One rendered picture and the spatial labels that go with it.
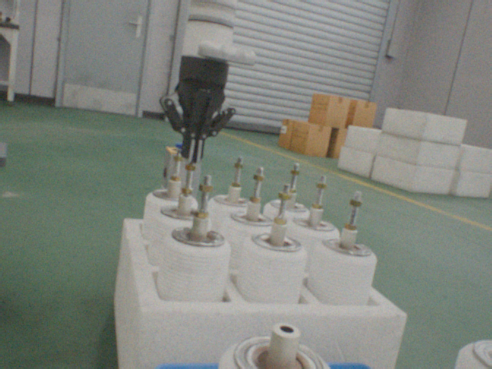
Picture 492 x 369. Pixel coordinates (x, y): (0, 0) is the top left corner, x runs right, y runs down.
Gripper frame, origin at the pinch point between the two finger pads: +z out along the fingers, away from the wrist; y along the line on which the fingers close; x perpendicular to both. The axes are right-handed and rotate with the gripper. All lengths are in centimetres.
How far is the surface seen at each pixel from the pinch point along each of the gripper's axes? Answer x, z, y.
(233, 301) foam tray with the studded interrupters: 17.6, 17.5, 0.0
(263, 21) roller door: -461, -104, -332
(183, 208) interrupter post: 1.1, 9.3, 0.7
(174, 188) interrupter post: -10.0, 8.9, -3.0
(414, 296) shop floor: -4, 36, -77
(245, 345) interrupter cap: 37.9, 10.0, 13.5
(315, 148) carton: -267, 31, -281
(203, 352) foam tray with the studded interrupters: 19.3, 23.3, 4.7
